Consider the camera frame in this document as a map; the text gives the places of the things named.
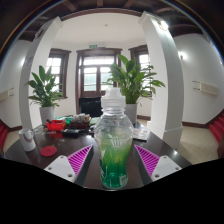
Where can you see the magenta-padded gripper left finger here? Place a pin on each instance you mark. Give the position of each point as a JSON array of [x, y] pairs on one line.
[[71, 164]]

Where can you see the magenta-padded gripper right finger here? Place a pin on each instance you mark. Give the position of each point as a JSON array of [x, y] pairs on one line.
[[154, 163]]

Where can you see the flat round red coaster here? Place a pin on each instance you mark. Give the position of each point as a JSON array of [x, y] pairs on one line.
[[48, 151]]

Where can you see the white paper booklet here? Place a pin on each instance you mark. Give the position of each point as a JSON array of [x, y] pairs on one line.
[[141, 134]]

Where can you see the black flat device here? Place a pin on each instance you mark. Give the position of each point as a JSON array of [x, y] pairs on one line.
[[70, 132]]

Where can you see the red plastic box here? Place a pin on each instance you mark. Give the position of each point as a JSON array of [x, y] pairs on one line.
[[56, 125]]

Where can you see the dark snack tray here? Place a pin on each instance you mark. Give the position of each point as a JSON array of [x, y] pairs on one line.
[[79, 122]]

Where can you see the clear green-labelled drink bottle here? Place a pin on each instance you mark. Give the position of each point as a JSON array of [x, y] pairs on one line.
[[113, 146]]

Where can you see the black office chair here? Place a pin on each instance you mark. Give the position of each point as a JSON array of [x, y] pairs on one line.
[[90, 106]]

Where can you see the red sofa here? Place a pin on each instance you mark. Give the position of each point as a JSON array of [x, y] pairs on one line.
[[3, 135], [217, 128]]

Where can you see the potted green leafy plant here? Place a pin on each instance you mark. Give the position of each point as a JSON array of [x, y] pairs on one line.
[[133, 83], [44, 90]]

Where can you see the dark wooden double door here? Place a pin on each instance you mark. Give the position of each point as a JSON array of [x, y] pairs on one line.
[[93, 78]]

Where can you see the green exit sign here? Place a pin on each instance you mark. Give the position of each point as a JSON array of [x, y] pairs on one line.
[[93, 46]]

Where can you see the white wall radiator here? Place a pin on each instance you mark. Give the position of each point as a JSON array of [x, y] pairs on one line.
[[6, 94], [206, 87]]

